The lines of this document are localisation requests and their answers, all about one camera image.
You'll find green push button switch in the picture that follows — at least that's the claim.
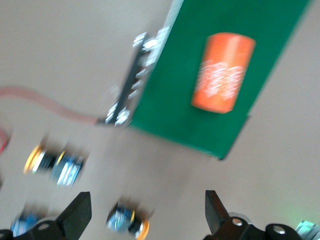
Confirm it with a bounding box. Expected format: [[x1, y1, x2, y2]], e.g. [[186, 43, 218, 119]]
[[9, 206, 50, 238]]

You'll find orange cylinder with white print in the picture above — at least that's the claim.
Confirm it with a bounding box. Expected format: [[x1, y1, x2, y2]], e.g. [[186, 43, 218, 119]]
[[191, 31, 257, 115]]

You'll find green conveyor belt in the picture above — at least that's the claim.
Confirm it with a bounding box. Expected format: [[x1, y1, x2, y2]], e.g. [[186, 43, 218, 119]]
[[96, 0, 315, 161]]

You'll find yellow push button switch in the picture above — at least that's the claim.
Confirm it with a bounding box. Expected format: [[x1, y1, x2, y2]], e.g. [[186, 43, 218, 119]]
[[105, 201, 151, 240], [22, 142, 86, 188]]

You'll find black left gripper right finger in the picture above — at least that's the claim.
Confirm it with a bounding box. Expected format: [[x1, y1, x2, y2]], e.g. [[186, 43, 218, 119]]
[[203, 189, 304, 240]]

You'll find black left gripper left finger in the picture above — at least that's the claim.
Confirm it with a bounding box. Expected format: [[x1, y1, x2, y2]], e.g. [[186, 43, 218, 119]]
[[0, 191, 92, 240]]

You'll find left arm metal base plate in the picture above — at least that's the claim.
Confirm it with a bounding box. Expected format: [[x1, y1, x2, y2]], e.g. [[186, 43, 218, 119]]
[[294, 219, 320, 240]]

